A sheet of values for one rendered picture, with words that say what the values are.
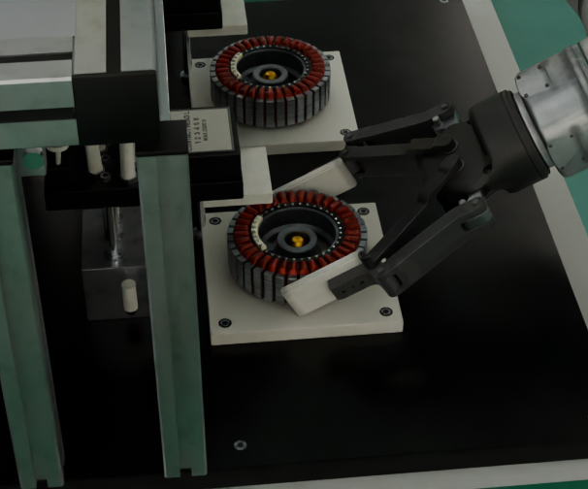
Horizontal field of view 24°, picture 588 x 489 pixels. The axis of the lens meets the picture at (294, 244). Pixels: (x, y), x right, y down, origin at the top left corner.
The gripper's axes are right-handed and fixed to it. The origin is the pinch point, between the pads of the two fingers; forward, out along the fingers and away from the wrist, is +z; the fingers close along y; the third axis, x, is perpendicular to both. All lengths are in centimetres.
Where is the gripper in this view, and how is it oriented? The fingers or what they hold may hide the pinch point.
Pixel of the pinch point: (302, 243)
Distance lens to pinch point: 113.3
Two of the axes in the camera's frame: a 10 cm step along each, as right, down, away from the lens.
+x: 4.8, 6.4, 6.0
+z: -8.7, 4.3, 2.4
